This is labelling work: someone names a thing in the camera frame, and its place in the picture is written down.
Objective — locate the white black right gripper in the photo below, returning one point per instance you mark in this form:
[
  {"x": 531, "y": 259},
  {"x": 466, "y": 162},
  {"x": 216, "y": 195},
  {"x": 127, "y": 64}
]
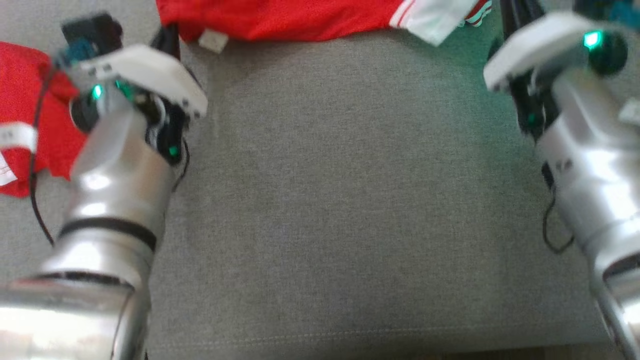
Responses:
[{"x": 540, "y": 45}]

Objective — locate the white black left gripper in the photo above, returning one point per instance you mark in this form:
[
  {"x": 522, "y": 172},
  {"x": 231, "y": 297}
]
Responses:
[{"x": 145, "y": 70}]

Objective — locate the red jersey thin white stripes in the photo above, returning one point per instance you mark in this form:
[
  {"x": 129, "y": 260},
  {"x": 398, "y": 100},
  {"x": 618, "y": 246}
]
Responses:
[{"x": 300, "y": 20}]

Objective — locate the red shorts wide white stripe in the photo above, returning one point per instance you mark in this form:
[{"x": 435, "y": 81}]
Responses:
[{"x": 20, "y": 80}]

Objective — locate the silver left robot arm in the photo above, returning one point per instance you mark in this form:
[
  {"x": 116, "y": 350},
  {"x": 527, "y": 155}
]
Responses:
[{"x": 115, "y": 200}]

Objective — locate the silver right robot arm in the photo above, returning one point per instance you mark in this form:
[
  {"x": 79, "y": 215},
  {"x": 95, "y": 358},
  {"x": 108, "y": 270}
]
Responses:
[{"x": 595, "y": 165}]

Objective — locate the large grey sofa chaise cushion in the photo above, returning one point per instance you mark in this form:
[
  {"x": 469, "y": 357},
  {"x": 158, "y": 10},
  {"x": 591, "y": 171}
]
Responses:
[{"x": 350, "y": 200}]

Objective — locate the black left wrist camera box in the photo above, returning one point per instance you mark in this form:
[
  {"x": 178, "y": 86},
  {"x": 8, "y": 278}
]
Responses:
[{"x": 92, "y": 32}]

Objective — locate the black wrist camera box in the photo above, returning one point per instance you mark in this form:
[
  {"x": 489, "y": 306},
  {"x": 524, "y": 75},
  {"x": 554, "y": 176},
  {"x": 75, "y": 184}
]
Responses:
[
  {"x": 600, "y": 7},
  {"x": 92, "y": 32}
]

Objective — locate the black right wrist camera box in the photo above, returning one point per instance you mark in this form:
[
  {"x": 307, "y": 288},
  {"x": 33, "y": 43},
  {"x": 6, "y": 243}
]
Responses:
[{"x": 600, "y": 7}]

